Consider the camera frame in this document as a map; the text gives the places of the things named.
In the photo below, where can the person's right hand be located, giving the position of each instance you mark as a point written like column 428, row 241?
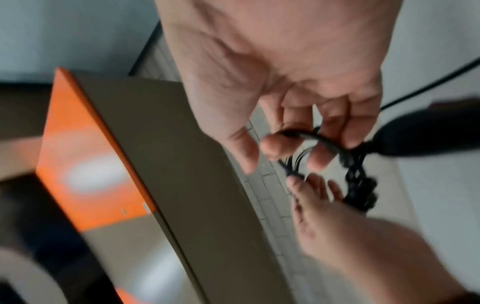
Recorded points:
column 281, row 44

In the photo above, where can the person's left hand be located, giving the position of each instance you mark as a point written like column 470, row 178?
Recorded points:
column 375, row 252

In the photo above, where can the black hair dryer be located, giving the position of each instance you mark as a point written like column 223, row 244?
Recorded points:
column 431, row 133

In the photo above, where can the orange overhead panel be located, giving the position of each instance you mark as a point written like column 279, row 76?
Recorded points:
column 75, row 148

